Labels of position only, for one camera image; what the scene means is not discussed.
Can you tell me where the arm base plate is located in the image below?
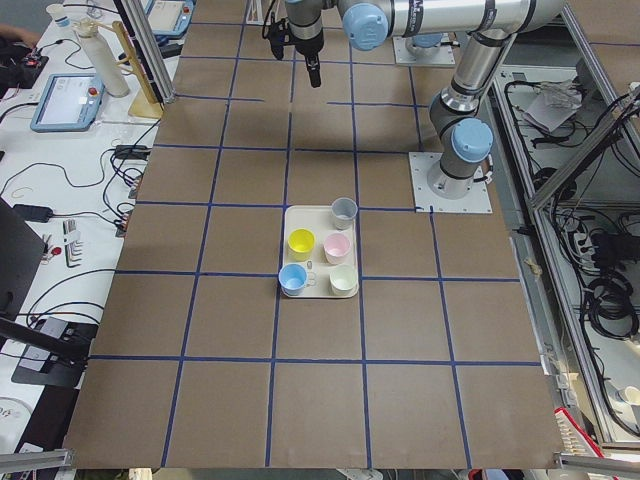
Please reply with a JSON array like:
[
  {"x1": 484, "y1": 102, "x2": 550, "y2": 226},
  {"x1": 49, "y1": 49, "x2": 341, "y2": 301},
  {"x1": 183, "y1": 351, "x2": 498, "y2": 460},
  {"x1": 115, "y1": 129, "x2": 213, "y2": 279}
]
[
  {"x1": 408, "y1": 152, "x2": 493, "y2": 214},
  {"x1": 393, "y1": 34, "x2": 455, "y2": 68}
]

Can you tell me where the blue teach pendant tablet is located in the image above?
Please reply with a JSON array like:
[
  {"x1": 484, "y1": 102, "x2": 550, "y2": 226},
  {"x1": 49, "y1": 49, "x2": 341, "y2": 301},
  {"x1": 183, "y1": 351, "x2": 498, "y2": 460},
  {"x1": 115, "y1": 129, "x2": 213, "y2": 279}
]
[{"x1": 30, "y1": 74, "x2": 104, "y2": 133}]

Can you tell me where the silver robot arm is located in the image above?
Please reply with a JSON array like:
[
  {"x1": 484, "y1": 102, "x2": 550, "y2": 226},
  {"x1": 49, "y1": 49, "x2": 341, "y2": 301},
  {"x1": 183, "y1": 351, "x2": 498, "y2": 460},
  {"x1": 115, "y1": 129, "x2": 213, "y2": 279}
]
[
  {"x1": 405, "y1": 32, "x2": 444, "y2": 58},
  {"x1": 262, "y1": 0, "x2": 564, "y2": 200}
]

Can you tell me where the black power adapter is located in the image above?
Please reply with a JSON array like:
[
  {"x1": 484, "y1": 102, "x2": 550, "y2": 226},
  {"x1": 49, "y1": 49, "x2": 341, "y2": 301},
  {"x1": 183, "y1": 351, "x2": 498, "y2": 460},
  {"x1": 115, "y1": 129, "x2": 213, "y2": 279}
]
[{"x1": 13, "y1": 204, "x2": 54, "y2": 223}]

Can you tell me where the grey plastic cup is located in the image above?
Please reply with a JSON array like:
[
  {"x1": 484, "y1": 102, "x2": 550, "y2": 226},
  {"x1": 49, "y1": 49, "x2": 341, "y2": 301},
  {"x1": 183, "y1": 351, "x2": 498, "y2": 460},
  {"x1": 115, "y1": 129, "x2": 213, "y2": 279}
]
[{"x1": 331, "y1": 197, "x2": 358, "y2": 230}]

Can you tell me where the pink plastic cup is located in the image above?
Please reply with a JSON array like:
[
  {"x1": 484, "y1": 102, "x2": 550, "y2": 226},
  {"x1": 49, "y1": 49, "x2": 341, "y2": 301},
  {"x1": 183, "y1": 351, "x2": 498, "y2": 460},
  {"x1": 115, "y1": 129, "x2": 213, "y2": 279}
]
[{"x1": 323, "y1": 232, "x2": 351, "y2": 265}]

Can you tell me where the hex key set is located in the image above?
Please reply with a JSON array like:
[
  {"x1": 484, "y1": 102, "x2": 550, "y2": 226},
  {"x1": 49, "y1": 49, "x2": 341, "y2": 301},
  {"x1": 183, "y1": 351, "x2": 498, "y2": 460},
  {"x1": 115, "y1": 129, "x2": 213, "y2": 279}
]
[{"x1": 62, "y1": 219, "x2": 82, "y2": 268}]

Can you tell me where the black monitor stand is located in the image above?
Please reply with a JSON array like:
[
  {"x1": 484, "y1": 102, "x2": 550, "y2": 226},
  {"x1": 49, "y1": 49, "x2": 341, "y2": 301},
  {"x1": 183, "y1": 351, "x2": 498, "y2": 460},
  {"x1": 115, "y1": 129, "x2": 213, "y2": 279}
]
[{"x1": 0, "y1": 199, "x2": 96, "y2": 389}]

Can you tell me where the wooden mug tree stand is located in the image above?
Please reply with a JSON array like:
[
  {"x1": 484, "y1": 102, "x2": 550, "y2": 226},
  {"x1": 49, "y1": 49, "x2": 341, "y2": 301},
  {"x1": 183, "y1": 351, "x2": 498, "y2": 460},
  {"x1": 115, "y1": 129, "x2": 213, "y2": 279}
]
[{"x1": 93, "y1": 20, "x2": 163, "y2": 119}]

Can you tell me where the white wire cup rack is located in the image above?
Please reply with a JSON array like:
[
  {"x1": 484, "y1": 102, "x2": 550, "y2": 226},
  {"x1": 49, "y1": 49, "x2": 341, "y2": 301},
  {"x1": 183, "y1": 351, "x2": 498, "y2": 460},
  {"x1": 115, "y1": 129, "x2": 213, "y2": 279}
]
[{"x1": 245, "y1": 0, "x2": 271, "y2": 25}]

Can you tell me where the pale green plastic cup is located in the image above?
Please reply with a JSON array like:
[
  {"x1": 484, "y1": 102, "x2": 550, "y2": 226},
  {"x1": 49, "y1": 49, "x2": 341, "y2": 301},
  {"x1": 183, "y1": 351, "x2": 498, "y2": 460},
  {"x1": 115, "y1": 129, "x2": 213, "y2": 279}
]
[{"x1": 329, "y1": 265, "x2": 358, "y2": 297}]

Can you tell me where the light blue plastic cup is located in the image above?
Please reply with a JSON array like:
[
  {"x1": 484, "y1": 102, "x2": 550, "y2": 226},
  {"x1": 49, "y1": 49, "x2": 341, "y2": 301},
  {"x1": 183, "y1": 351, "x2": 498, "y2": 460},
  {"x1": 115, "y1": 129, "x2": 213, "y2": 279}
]
[{"x1": 278, "y1": 263, "x2": 308, "y2": 296}]

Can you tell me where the aluminium frame post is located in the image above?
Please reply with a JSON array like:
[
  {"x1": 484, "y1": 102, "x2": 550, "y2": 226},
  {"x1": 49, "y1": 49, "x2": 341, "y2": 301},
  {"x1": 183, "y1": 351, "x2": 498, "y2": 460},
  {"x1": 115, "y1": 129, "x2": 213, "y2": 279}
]
[{"x1": 113, "y1": 0, "x2": 175, "y2": 104}]

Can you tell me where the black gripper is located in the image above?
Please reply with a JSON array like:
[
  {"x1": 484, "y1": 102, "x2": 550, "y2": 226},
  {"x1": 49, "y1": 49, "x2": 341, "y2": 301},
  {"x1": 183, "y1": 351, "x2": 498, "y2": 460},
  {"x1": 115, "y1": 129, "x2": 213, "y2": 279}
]
[{"x1": 263, "y1": 17, "x2": 324, "y2": 88}]

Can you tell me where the yellow plastic cup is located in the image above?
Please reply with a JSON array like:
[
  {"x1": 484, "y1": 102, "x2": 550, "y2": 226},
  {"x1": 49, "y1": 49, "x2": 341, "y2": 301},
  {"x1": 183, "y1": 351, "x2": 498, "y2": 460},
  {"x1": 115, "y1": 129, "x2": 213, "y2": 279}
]
[{"x1": 287, "y1": 228, "x2": 315, "y2": 262}]

